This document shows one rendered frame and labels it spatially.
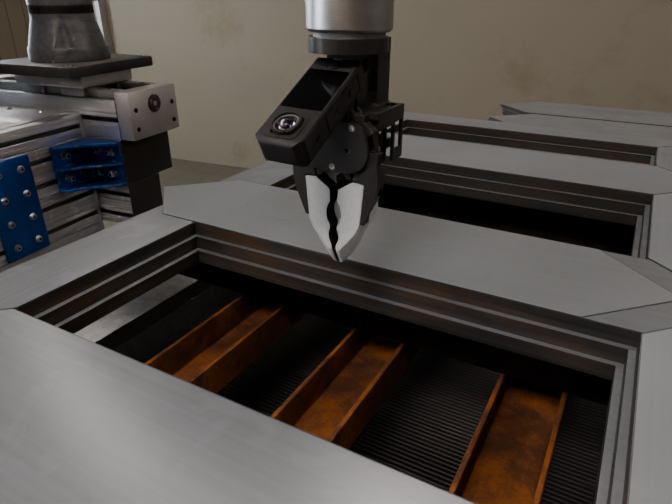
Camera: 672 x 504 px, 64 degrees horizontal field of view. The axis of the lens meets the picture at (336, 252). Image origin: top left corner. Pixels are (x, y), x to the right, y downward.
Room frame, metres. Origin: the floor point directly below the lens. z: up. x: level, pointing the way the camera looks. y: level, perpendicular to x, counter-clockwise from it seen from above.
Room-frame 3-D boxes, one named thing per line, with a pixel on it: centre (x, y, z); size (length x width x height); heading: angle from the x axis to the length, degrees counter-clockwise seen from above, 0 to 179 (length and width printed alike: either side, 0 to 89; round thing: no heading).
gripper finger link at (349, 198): (0.50, -0.03, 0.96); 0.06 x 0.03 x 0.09; 151
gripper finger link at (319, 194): (0.52, 0.00, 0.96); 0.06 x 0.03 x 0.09; 151
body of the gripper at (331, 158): (0.51, -0.01, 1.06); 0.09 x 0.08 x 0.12; 151
